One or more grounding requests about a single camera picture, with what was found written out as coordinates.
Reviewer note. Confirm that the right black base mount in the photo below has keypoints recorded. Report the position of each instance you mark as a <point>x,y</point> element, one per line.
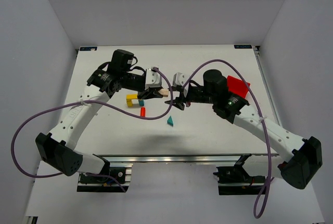
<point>234,180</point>

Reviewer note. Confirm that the natural wood block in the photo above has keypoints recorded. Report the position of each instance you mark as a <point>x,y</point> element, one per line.
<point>164,92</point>

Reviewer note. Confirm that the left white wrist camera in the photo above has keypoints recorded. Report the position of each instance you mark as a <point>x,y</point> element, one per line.
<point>152,79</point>

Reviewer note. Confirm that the blue corner sticker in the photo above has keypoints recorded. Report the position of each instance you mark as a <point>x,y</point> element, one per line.
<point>242,46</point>
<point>89,48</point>

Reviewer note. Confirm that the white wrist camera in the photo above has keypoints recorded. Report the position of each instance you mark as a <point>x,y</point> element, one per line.
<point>152,79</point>
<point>179,79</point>

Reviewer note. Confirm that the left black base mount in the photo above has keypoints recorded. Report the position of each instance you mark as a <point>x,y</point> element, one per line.
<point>118,181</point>

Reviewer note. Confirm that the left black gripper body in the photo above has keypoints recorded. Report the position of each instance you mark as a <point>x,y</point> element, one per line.
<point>146,93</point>

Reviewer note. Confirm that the teal triangle block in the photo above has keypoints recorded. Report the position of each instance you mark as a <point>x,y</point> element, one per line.
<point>170,121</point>

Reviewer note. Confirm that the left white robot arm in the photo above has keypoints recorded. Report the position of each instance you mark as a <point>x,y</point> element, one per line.
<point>57,148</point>

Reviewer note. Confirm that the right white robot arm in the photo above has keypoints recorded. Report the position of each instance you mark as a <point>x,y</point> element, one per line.
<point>300,158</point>

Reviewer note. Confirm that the left blue corner sticker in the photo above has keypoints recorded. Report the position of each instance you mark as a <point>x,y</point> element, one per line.
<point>89,48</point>

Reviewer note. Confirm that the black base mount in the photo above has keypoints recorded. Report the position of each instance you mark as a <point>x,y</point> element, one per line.
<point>118,181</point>
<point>234,180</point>

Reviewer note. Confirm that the yellow arch block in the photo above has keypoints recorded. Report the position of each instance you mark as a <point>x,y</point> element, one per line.
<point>132,100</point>

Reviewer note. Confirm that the right blue corner sticker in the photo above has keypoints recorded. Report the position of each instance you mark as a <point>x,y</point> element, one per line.
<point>242,46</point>

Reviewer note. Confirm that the red cylinder block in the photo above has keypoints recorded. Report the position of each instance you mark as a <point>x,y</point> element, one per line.
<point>143,112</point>

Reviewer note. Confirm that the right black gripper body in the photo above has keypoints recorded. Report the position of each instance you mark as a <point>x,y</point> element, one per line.
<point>186,98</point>

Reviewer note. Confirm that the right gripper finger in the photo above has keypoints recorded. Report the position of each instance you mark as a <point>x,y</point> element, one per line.
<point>179,105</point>
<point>175,100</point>

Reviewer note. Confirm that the red plastic bin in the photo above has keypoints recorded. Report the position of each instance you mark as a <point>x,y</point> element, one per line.
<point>237,86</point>

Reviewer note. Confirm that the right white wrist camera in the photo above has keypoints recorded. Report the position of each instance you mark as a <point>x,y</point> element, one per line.
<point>179,79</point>

